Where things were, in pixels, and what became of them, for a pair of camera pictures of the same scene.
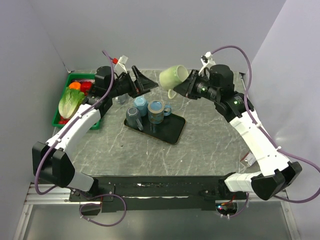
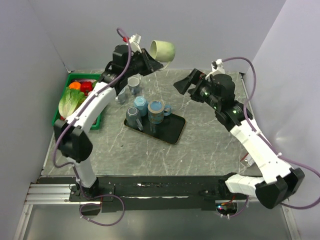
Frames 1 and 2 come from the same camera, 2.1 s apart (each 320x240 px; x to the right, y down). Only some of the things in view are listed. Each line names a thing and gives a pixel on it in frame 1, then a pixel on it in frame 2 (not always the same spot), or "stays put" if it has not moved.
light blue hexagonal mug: x=141 y=103 stays put
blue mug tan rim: x=157 y=111 stays put
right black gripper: x=182 y=88 stays put
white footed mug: x=122 y=99 stays put
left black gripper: x=145 y=83 to x=151 y=65
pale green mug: x=171 y=77 to x=162 y=51
